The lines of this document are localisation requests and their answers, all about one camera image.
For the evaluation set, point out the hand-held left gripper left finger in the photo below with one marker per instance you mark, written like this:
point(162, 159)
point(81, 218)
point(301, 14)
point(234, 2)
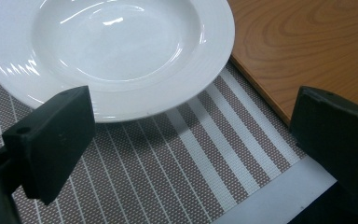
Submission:
point(52, 146)

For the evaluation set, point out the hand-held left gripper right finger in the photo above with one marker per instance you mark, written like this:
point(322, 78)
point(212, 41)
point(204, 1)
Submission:
point(335, 140)

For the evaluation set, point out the white deep plate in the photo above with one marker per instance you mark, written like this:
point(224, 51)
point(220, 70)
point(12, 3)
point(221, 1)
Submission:
point(118, 53)

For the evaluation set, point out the wooden board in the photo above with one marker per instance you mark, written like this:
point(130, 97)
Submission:
point(304, 46)

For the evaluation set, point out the striped woven placemat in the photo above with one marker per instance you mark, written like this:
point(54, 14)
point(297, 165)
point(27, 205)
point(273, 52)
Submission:
point(174, 161)

